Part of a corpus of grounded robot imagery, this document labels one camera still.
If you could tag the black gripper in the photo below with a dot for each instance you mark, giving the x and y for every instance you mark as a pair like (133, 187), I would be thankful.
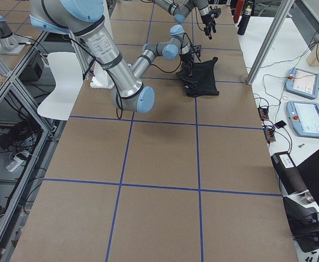
(187, 58)
(207, 21)

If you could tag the black graphic t-shirt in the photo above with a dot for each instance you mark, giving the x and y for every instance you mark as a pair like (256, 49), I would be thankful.
(202, 81)

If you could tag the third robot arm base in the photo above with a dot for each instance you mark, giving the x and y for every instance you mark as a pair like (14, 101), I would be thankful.
(10, 44)

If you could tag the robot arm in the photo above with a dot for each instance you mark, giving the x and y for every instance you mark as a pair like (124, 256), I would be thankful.
(181, 12)
(86, 20)

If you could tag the black water bottle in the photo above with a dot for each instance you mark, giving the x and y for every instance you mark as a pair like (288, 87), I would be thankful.
(242, 26)

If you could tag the far teach pendant tablet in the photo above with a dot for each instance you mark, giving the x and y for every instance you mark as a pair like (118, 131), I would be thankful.
(302, 83)

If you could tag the teach pendant tablet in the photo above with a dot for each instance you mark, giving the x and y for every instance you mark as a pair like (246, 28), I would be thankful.
(304, 118)
(302, 83)

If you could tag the white plastic chair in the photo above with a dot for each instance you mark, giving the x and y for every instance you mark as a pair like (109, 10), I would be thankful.
(67, 74)

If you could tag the near teach pendant tablet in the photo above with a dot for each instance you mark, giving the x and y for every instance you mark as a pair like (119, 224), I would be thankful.
(304, 118)

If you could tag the black box with label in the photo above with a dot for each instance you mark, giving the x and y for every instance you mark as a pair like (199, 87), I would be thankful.
(290, 180)

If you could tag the white power strip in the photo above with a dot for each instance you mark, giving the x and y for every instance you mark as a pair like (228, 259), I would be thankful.
(16, 162)

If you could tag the aluminium frame post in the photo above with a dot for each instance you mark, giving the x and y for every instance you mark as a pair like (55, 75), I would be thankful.
(274, 28)

